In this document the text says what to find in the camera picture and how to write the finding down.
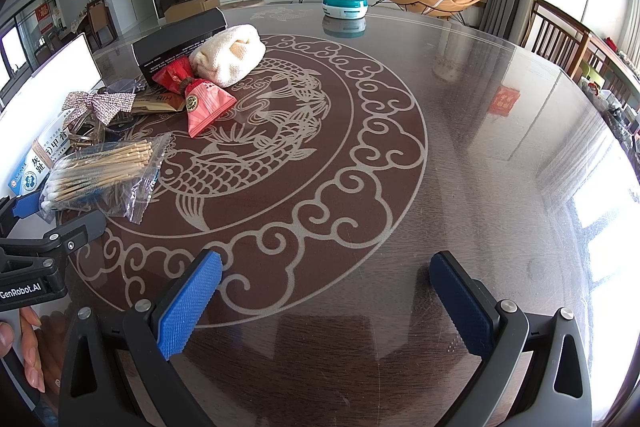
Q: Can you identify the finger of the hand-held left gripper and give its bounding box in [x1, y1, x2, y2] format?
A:
[0, 193, 54, 224]
[0, 209, 110, 269]

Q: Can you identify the person's left hand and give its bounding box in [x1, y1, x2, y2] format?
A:
[0, 307, 48, 394]

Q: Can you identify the brown dining chair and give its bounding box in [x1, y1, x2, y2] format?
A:
[86, 1, 118, 48]

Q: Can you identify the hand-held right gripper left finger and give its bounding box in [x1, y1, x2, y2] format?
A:
[59, 248, 223, 427]

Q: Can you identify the white and blue medicine box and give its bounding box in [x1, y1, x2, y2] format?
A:
[7, 112, 76, 198]

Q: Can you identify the teal round tin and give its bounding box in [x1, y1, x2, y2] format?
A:
[321, 0, 371, 18]

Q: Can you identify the bag of cotton swabs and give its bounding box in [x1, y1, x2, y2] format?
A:
[47, 134, 171, 225]

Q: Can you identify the cluttered wooden side table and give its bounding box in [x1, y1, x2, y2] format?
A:
[575, 32, 640, 132]

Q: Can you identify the red window sign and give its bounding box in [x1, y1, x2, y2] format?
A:
[34, 2, 56, 30]

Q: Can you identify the white cardboard container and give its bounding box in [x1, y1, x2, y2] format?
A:
[0, 32, 106, 198]

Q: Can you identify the black printed box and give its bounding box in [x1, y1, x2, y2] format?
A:
[131, 7, 228, 85]

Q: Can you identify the wooden slatted chair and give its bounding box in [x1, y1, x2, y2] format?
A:
[520, 0, 591, 72]

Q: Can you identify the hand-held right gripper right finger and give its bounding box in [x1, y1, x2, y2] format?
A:
[429, 251, 593, 427]

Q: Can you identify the cream folded towel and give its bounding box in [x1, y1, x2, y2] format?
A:
[189, 23, 267, 88]

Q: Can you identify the red foil packet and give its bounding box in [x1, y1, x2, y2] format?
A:
[151, 56, 196, 92]
[181, 77, 237, 138]

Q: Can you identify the open cardboard box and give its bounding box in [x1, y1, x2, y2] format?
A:
[164, 0, 221, 24]

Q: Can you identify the rhinestone bow hair clip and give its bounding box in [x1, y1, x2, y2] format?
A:
[60, 90, 138, 152]

